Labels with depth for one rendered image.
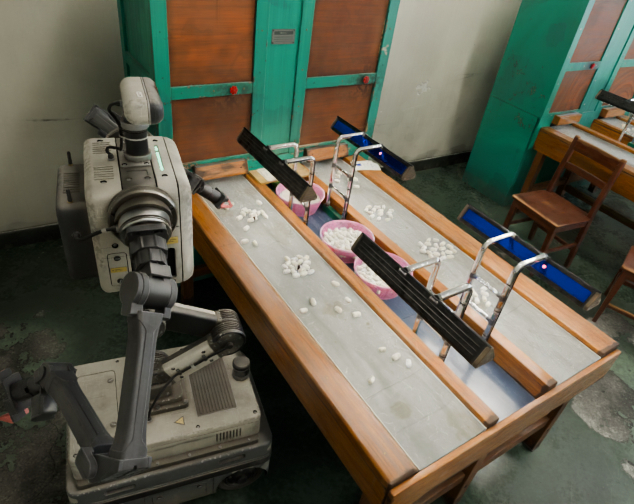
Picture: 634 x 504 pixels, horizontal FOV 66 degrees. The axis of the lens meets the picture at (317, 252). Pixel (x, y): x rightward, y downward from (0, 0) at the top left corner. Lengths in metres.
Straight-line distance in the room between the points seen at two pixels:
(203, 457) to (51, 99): 2.19
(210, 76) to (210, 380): 1.41
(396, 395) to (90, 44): 2.50
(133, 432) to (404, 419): 0.90
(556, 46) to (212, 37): 2.76
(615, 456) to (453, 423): 1.43
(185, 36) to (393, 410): 1.79
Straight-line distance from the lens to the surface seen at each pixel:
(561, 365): 2.15
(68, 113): 3.34
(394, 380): 1.80
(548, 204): 3.98
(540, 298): 2.39
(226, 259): 2.15
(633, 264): 3.65
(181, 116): 2.56
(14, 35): 3.19
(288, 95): 2.77
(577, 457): 2.93
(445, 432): 1.73
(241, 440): 2.03
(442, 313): 1.56
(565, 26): 4.37
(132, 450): 1.16
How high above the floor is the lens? 2.08
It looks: 36 degrees down
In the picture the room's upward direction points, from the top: 9 degrees clockwise
